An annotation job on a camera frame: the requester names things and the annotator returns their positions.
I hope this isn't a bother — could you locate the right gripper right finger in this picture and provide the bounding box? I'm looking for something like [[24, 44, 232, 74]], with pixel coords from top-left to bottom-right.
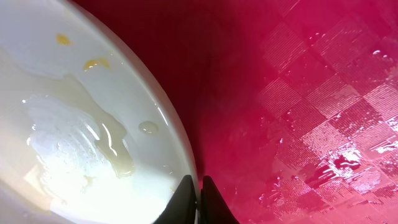
[[200, 175, 239, 224]]

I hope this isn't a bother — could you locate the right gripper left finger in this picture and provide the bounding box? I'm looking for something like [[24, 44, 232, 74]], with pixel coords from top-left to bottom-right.
[[154, 175, 197, 224]]

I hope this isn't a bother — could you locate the white plate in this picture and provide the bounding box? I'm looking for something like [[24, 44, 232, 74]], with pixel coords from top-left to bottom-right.
[[1, 1, 197, 223]]

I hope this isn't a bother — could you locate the red plastic tray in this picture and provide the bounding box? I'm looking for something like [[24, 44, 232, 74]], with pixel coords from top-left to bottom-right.
[[78, 0, 397, 223]]

